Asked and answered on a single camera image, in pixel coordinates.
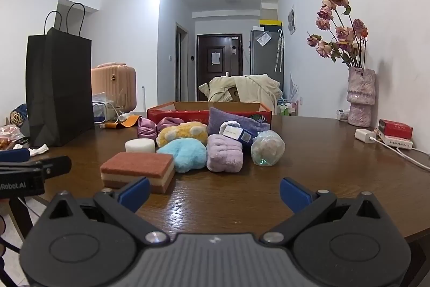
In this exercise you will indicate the black paper bag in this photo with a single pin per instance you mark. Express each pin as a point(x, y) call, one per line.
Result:
point(60, 88)

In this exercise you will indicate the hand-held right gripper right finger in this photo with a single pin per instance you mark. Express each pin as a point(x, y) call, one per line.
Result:
point(295, 194)

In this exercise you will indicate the rack with bottles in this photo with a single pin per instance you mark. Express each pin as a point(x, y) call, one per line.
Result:
point(288, 107)

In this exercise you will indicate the golden woven ball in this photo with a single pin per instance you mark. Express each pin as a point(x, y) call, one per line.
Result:
point(17, 117)

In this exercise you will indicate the yellow plush toy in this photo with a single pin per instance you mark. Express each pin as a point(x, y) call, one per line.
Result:
point(183, 132)

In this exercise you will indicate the small red box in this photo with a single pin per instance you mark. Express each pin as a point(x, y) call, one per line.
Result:
point(395, 128)

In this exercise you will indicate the light purple towel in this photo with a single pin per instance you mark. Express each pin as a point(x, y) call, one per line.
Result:
point(224, 152)

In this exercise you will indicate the crumpled white tissue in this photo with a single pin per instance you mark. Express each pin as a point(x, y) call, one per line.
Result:
point(38, 150)

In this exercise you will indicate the layered brown sponge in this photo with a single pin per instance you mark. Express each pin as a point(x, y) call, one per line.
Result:
point(137, 167)

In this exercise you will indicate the pink satin scrunchie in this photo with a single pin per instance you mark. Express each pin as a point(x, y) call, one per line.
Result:
point(146, 128)
point(169, 124)

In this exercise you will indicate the clear plastic packet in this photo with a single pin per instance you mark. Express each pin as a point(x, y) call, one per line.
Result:
point(268, 149)

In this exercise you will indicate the beige coat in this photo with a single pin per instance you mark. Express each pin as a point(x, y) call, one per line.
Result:
point(252, 87)

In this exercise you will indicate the pink suitcase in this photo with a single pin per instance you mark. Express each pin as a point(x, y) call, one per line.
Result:
point(114, 85)

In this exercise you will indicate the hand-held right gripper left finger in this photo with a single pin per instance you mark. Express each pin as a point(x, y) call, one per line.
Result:
point(134, 194)

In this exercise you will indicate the dark brown door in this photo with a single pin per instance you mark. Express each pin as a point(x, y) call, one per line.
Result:
point(218, 61)

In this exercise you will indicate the white fluffy sock with label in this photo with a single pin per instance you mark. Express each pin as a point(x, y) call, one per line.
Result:
point(231, 129)

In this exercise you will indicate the orange pouch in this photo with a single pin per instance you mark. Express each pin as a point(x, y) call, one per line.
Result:
point(129, 121)

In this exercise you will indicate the white folded umbrella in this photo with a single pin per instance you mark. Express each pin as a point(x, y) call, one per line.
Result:
point(279, 50)

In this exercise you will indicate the wall poster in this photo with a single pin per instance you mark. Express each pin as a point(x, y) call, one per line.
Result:
point(292, 20)

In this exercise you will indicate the snack bags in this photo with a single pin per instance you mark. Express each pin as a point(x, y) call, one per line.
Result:
point(10, 135)

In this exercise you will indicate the dark purple towel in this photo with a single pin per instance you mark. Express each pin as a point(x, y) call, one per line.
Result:
point(235, 119)

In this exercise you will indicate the yellow black box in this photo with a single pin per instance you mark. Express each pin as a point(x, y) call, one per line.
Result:
point(271, 23)

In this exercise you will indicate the grey fridge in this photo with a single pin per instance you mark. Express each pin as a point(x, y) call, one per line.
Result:
point(263, 55)

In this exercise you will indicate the white charger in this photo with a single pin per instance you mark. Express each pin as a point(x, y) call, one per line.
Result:
point(365, 135)

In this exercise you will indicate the flat white pink box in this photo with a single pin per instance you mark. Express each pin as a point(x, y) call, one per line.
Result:
point(399, 142)

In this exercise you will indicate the light blue plush toy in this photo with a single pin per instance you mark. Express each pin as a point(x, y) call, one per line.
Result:
point(183, 154)

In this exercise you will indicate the white round sponge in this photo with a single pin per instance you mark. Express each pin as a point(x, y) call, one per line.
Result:
point(140, 145)

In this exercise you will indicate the brown chair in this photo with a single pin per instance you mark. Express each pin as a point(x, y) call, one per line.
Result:
point(235, 94)

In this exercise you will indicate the red cardboard box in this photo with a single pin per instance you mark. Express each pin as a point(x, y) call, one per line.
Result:
point(183, 114)

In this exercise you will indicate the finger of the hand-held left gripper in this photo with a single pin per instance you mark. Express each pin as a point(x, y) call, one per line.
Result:
point(57, 166)
point(13, 155)

